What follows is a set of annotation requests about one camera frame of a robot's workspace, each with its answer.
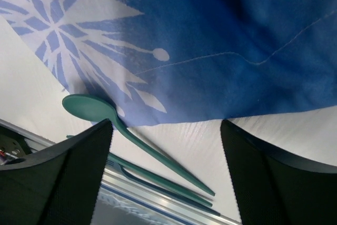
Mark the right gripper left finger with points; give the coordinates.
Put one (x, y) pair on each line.
(59, 184)

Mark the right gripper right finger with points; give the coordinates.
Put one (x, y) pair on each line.
(275, 186)

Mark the blue pink Elsa cloth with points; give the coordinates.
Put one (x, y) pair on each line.
(174, 61)

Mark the dark teal plastic fork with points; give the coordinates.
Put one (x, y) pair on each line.
(186, 200)

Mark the teal plastic spoon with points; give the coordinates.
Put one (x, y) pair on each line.
(91, 108)

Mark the teal plastic knife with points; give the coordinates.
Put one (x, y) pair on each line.
(159, 180)

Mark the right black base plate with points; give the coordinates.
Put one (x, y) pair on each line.
(14, 150)

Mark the aluminium front rail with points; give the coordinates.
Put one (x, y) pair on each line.
(196, 146)

